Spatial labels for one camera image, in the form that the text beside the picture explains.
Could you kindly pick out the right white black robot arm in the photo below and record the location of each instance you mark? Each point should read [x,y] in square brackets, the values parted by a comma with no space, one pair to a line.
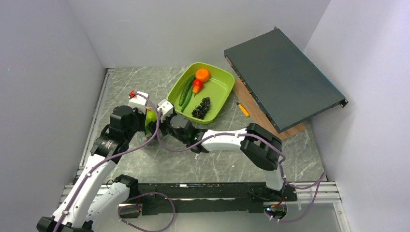
[259,145]

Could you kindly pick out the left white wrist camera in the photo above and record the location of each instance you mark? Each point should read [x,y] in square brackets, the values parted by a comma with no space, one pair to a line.
[138,100]

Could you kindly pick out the brown wooden board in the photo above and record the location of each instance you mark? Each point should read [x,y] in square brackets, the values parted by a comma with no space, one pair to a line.
[248,102]

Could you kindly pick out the red toy pepper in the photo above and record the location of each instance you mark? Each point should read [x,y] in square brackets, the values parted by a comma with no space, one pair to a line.
[197,85]

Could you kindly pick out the black toy grapes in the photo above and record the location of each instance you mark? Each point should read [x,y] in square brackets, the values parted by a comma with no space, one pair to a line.
[202,109]

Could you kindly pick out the yellow handled screwdriver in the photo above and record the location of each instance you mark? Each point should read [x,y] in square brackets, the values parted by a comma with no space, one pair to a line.
[242,108]

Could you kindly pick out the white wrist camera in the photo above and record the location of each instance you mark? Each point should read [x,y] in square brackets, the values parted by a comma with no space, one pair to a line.
[165,109]
[138,100]

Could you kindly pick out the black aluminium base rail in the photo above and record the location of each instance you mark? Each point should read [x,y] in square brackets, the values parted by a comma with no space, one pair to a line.
[159,198]

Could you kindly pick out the green toy cucumber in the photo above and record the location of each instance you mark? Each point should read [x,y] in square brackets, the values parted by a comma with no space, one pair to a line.
[185,90]

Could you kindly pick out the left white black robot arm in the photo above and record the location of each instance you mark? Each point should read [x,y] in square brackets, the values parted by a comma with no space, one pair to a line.
[93,179]

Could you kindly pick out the clear zip top bag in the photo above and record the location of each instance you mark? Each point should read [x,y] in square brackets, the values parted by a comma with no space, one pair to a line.
[155,128]

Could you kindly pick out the green toy apple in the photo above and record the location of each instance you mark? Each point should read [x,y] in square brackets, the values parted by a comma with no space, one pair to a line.
[150,117]

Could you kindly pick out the white green toy leek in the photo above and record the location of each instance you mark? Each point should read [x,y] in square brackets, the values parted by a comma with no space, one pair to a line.
[147,132]

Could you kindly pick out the orange toy fruit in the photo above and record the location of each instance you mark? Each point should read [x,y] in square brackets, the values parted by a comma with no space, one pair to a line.
[202,75]

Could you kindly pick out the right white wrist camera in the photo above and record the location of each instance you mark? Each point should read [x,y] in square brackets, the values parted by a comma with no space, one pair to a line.
[165,109]

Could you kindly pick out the dark rack server chassis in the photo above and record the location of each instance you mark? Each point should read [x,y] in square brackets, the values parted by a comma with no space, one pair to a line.
[286,85]

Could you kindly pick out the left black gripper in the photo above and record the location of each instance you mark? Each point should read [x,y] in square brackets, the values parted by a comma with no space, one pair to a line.
[142,117]

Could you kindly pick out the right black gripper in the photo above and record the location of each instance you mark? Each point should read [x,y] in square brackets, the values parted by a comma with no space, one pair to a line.
[162,125]

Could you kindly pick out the green plastic tray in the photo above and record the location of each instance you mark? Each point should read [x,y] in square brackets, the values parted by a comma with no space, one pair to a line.
[217,88]

